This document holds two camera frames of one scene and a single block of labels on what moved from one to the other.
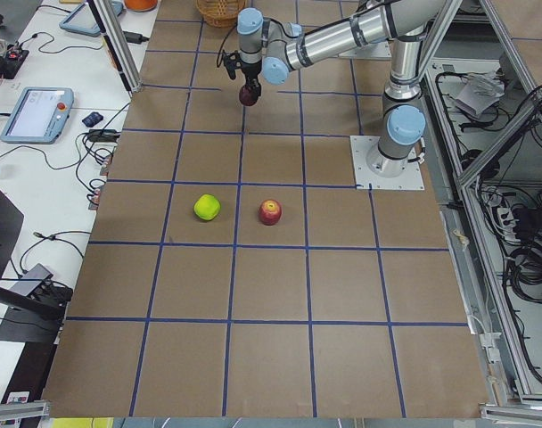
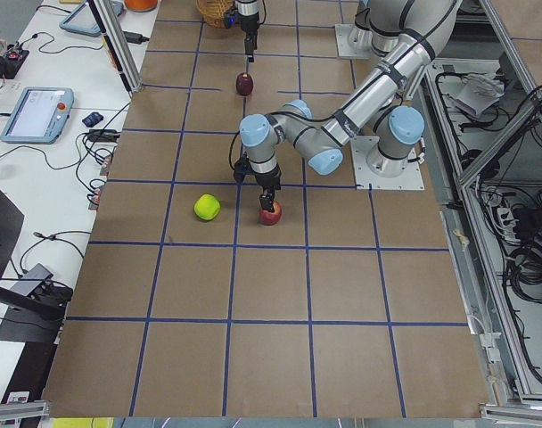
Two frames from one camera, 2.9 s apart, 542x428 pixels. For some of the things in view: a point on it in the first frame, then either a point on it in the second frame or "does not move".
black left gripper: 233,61 to 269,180
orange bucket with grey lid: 141,5 does not move
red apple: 270,211 does not move
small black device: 93,119 does not move
